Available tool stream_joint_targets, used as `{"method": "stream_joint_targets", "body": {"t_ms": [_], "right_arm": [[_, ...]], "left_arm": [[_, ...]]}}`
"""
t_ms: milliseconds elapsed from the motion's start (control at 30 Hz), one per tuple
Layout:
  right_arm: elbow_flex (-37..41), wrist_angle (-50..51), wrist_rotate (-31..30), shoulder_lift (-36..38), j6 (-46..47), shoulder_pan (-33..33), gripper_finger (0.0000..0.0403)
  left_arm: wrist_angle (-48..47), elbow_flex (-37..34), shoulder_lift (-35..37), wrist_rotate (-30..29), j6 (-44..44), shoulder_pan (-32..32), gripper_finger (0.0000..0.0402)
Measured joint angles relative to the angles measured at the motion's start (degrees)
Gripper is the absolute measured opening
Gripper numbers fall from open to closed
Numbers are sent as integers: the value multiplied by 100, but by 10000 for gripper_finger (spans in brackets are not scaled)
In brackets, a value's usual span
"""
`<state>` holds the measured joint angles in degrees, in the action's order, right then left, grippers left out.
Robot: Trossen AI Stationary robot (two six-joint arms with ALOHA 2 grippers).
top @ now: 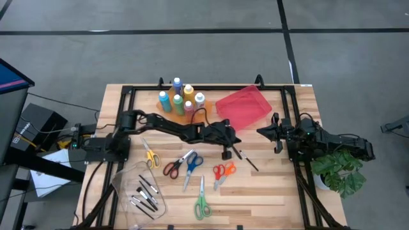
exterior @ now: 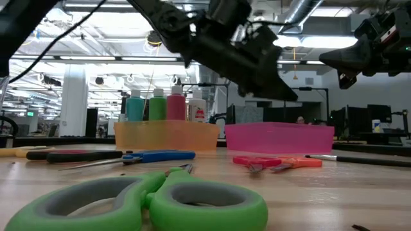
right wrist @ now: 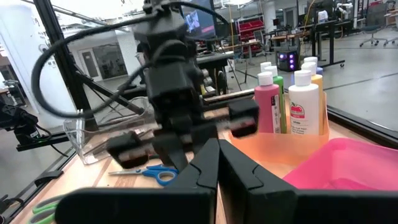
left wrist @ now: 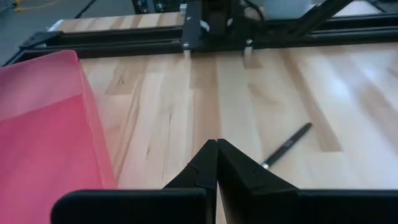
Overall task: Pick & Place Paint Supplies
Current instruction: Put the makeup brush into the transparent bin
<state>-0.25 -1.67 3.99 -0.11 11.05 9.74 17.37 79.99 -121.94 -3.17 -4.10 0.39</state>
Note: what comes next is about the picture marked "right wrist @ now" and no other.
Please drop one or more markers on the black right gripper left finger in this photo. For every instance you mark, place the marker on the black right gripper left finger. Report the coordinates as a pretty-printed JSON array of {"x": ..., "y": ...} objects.
[{"x": 205, "y": 174}]

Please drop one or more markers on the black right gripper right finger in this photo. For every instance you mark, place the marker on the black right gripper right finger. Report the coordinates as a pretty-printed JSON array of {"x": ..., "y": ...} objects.
[{"x": 248, "y": 193}]

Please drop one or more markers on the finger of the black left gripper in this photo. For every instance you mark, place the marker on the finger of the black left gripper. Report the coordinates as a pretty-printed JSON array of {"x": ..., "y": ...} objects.
[
  {"x": 174, "y": 152},
  {"x": 202, "y": 135}
]

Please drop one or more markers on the pink paint bottle white cap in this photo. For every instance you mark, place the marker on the pink paint bottle white cap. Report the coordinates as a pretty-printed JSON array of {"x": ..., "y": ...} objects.
[{"x": 265, "y": 109}]

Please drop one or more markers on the green paint bottle white cap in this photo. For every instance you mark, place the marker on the green paint bottle white cap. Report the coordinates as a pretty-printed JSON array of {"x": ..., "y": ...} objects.
[{"x": 281, "y": 93}]

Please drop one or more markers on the translucent pink plastic tray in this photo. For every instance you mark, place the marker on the translucent pink plastic tray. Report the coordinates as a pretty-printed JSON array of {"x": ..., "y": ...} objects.
[{"x": 348, "y": 165}]

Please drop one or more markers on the white paint bottle apple label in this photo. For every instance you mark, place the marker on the white paint bottle apple label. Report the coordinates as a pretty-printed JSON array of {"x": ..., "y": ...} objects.
[{"x": 303, "y": 99}]

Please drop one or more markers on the yellow paint bottle white cap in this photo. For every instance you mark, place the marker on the yellow paint bottle white cap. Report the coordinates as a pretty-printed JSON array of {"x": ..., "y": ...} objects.
[{"x": 320, "y": 93}]

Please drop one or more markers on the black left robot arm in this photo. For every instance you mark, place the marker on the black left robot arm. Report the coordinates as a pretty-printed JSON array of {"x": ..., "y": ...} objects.
[{"x": 168, "y": 31}]

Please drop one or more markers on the translucent orange plastic tray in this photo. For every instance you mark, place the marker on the translucent orange plastic tray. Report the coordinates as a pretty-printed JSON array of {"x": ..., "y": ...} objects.
[{"x": 280, "y": 146}]

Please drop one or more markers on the monitor with blue screen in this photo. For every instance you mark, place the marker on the monitor with blue screen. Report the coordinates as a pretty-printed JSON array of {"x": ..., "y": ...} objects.
[{"x": 199, "y": 21}]

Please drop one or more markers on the red storage shelving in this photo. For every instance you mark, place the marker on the red storage shelving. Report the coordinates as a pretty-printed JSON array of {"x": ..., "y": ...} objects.
[{"x": 248, "y": 28}]

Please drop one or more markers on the clear plastic tray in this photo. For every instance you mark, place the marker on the clear plastic tray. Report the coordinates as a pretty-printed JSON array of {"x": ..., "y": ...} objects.
[{"x": 77, "y": 140}]

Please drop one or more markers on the black computer tower glowing fans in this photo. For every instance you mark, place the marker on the black computer tower glowing fans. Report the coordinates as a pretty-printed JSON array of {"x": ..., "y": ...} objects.
[{"x": 289, "y": 60}]

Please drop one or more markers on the grey office chair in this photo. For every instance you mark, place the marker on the grey office chair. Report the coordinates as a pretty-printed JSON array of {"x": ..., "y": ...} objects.
[{"x": 373, "y": 31}]

